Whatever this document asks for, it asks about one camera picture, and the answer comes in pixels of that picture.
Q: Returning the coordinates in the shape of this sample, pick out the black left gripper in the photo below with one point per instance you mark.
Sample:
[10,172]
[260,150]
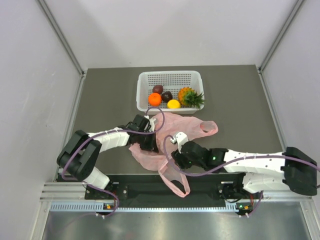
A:
[152,145]

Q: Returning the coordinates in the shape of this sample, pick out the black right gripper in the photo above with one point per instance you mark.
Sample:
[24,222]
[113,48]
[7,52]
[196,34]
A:
[180,160]

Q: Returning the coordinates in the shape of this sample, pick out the orange tangerine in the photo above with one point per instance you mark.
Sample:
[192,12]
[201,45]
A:
[155,99]

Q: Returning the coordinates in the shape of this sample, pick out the yellow lemon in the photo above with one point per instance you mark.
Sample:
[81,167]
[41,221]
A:
[173,104]

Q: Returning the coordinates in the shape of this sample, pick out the dark purple plum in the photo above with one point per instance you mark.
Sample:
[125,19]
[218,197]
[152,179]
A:
[166,96]
[158,89]

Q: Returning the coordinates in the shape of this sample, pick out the orange toy pineapple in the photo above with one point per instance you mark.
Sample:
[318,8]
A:
[188,97]

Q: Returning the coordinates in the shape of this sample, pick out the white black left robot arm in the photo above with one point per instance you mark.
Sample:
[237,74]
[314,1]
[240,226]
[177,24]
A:
[80,154]

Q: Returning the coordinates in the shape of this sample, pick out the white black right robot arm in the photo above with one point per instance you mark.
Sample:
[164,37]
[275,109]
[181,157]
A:
[289,170]

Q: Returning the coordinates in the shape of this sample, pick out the white perforated plastic basket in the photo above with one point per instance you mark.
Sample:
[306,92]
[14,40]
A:
[171,81]

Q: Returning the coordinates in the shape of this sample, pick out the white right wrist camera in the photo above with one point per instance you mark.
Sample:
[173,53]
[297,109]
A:
[179,139]

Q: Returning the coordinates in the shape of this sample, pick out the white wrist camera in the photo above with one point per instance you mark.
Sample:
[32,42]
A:
[150,126]
[179,139]

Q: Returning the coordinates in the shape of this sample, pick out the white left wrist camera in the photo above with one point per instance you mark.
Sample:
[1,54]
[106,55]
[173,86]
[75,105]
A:
[150,126]

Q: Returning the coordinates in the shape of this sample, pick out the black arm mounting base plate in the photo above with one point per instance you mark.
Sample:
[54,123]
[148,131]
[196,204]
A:
[157,190]

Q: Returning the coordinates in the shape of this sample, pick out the aluminium frame rail front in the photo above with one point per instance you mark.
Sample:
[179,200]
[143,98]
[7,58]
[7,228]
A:
[78,197]

